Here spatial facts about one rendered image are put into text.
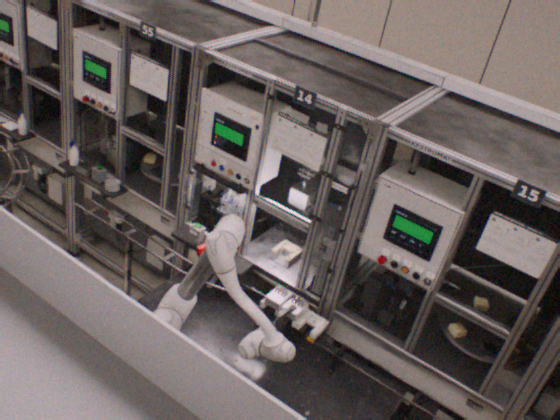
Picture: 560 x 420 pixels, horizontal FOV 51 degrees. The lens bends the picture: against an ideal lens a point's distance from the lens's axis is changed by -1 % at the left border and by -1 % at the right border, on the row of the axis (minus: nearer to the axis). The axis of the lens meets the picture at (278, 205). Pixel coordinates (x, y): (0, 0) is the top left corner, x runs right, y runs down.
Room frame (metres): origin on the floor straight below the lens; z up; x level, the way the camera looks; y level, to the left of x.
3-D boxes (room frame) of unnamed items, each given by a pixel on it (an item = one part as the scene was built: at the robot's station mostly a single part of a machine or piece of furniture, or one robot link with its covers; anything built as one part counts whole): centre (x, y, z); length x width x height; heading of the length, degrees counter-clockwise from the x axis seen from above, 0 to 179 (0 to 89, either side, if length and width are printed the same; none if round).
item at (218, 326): (2.11, 0.03, 0.66); 1.50 x 1.06 x 0.04; 61
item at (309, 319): (2.43, -0.20, 0.84); 0.36 x 0.14 x 0.10; 61
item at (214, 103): (2.98, 0.29, 1.60); 0.42 x 0.29 x 0.46; 61
